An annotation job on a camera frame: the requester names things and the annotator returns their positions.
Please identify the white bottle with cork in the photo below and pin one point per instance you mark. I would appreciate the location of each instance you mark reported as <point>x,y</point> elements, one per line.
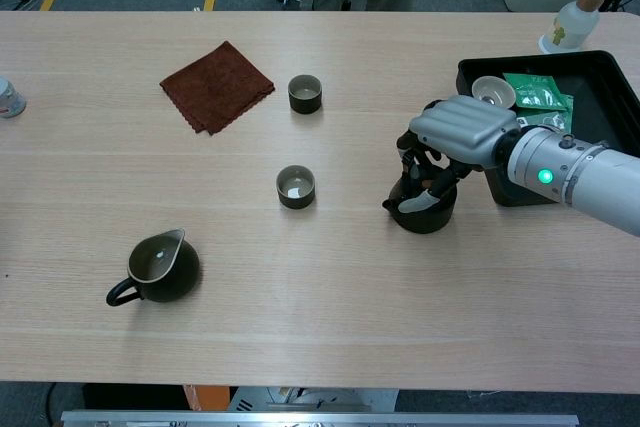
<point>575,22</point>

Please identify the dark olive teacup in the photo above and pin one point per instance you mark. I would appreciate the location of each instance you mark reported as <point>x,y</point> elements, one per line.
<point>304,97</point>
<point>295,189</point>

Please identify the aluminium rail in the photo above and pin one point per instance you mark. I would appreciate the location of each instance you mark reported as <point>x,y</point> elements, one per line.
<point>320,419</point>

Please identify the orange object under table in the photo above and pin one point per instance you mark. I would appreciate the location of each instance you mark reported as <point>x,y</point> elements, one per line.
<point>205,397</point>

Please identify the silver metal can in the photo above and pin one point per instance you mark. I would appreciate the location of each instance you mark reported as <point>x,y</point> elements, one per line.
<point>9,99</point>

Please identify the small beige cup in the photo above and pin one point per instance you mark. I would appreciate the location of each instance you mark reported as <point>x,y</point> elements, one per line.
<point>487,89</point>

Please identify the black plastic tray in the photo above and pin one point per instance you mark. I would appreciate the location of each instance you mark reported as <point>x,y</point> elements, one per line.
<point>600,92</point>

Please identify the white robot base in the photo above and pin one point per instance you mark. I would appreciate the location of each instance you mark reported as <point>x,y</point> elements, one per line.
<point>310,399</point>

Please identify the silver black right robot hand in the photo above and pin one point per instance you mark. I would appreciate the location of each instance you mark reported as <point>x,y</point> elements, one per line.
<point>460,127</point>

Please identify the green tea packet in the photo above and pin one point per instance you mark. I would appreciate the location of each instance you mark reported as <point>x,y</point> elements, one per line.
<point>535,89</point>
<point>565,107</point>

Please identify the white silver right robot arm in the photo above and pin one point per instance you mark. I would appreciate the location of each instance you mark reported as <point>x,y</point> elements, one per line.
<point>590,182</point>

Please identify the brown square cloth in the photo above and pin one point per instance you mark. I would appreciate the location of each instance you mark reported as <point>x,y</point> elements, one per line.
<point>215,87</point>

